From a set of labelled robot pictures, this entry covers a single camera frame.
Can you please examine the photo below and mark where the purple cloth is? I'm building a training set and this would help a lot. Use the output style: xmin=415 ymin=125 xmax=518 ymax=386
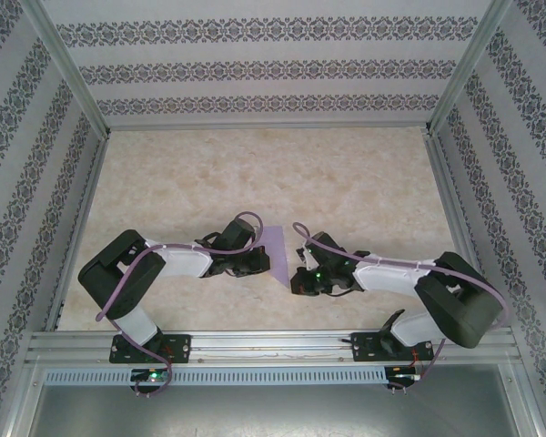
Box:
xmin=258 ymin=225 xmax=290 ymax=288

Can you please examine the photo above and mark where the grey metal sheet panel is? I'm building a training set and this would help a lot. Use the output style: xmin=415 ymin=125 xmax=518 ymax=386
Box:
xmin=26 ymin=381 xmax=541 ymax=437

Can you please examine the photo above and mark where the right controller board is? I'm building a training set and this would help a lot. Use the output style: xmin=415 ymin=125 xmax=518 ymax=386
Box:
xmin=386 ymin=366 xmax=424 ymax=389

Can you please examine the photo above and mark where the left controller board green light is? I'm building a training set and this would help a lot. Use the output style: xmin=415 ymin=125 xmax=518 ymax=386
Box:
xmin=130 ymin=368 xmax=169 ymax=383

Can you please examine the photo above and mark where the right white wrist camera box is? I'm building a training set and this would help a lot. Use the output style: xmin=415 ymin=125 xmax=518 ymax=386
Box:
xmin=295 ymin=245 xmax=316 ymax=270

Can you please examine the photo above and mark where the long aluminium mounting rail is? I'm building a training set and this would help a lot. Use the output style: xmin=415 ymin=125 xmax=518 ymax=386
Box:
xmin=25 ymin=330 xmax=522 ymax=365

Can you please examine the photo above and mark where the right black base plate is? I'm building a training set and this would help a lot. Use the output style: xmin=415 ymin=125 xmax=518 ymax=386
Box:
xmin=352 ymin=330 xmax=436 ymax=363

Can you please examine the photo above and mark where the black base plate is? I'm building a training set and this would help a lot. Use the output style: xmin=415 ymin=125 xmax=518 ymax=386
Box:
xmin=352 ymin=330 xmax=436 ymax=363
xmin=108 ymin=333 xmax=192 ymax=364

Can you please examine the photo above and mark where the grey slotted cable duct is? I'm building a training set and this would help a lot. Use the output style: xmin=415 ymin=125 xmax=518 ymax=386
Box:
xmin=43 ymin=366 xmax=388 ymax=386

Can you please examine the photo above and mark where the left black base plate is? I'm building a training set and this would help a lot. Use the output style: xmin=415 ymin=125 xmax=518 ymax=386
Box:
xmin=108 ymin=333 xmax=192 ymax=364

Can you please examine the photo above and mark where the aluminium rear frame rail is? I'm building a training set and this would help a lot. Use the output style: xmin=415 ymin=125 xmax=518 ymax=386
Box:
xmin=104 ymin=120 xmax=433 ymax=133

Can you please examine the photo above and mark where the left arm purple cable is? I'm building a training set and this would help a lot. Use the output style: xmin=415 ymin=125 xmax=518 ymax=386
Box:
xmin=95 ymin=210 xmax=263 ymax=398

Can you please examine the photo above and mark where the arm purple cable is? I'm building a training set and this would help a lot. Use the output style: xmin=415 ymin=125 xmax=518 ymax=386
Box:
xmin=95 ymin=210 xmax=263 ymax=398
xmin=292 ymin=221 xmax=509 ymax=395

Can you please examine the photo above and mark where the right aluminium side rail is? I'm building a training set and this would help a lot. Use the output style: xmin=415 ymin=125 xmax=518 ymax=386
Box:
xmin=425 ymin=134 xmax=500 ymax=327

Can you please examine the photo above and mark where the aluminium side rail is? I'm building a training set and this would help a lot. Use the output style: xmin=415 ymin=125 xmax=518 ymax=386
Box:
xmin=43 ymin=136 xmax=110 ymax=331
xmin=425 ymin=134 xmax=500 ymax=327

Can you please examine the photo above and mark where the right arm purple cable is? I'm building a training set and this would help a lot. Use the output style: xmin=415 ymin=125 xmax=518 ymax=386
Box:
xmin=292 ymin=221 xmax=509 ymax=395

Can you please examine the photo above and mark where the left aluminium side rail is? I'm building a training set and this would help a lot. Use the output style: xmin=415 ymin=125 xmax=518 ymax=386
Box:
xmin=43 ymin=136 xmax=110 ymax=331

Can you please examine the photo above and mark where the left aluminium frame post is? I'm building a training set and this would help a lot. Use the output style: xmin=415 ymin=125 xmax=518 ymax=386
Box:
xmin=17 ymin=0 xmax=113 ymax=137

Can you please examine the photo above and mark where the aluminium frame post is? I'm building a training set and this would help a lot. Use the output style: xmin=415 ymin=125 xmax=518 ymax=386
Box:
xmin=425 ymin=0 xmax=515 ymax=136
xmin=17 ymin=0 xmax=113 ymax=137

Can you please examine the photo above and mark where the right aluminium frame post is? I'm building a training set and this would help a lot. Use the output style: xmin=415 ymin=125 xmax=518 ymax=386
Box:
xmin=425 ymin=0 xmax=515 ymax=136

